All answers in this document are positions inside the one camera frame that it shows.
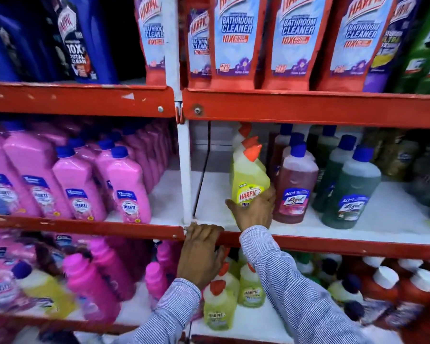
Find dark green floor cleaner bottle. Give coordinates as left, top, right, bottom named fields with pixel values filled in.
left=306, top=125, right=338, bottom=169
left=322, top=145, right=381, bottom=230
left=312, top=134, right=357, bottom=212

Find blue toilet cleaner bottle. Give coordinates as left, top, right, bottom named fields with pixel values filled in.
left=0, top=0, right=45, bottom=83
left=39, top=0, right=119, bottom=85

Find purple cleaner bottle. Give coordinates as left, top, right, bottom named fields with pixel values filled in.
left=363, top=0, right=425, bottom=93

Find group of dark cleaner bottles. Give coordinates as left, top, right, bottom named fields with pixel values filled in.
left=405, top=138, right=430, bottom=228

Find white metal shelf post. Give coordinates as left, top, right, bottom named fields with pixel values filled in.
left=161, top=0, right=195, bottom=227

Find red floor cleaner bottle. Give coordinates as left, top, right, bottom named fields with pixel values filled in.
left=269, top=123, right=306, bottom=183
left=273, top=144, right=319, bottom=224

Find pink refill pouch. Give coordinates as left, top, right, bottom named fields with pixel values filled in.
left=0, top=228, right=38, bottom=314

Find yellow bottle with blue cap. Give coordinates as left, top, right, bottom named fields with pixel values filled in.
left=12, top=261, right=76, bottom=320

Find rows of pink cleaner bottles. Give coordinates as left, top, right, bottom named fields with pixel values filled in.
left=0, top=118, right=175, bottom=224

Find magenta cleaner bottle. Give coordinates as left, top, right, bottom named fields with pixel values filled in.
left=156, top=241, right=182, bottom=277
left=88, top=238, right=137, bottom=302
left=145, top=261, right=170, bottom=309
left=62, top=253, right=121, bottom=323

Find small yellow-green cleaner bottle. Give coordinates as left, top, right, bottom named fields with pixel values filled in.
left=203, top=279, right=237, bottom=332
left=215, top=262, right=241, bottom=298
left=237, top=263, right=267, bottom=308

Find person's left hand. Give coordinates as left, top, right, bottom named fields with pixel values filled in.
left=177, top=223, right=227, bottom=289

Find pale bottle with navy cap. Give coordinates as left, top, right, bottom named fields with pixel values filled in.
left=327, top=274, right=364, bottom=306
left=343, top=300, right=393, bottom=328

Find red metal shelf beam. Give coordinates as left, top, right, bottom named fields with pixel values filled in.
left=0, top=214, right=186, bottom=242
left=0, top=81, right=176, bottom=119
left=0, top=311, right=138, bottom=336
left=181, top=88, right=430, bottom=130
left=184, top=225, right=430, bottom=262

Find person's right hand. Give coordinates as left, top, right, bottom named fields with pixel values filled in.
left=225, top=185, right=276, bottom=232

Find person's left forearm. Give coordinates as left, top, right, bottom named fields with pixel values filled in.
left=127, top=278, right=202, bottom=344

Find yellow toilet cleaner bottle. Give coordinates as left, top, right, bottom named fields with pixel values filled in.
left=233, top=136, right=266, bottom=172
left=230, top=144, right=271, bottom=209
left=232, top=122, right=253, bottom=149

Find red bathroom cleaner bottle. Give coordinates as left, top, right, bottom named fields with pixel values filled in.
left=134, top=0, right=167, bottom=86
left=186, top=0, right=213, bottom=89
left=262, top=0, right=334, bottom=91
left=316, top=0, right=399, bottom=92
left=210, top=0, right=268, bottom=91

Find group of white-capped red bottles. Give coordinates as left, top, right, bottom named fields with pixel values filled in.
left=358, top=256, right=430, bottom=344

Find olive brown cleaner bottle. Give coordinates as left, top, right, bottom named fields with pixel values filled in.
left=376, top=130, right=420, bottom=182

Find person's right forearm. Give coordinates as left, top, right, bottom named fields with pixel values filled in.
left=239, top=226, right=371, bottom=344

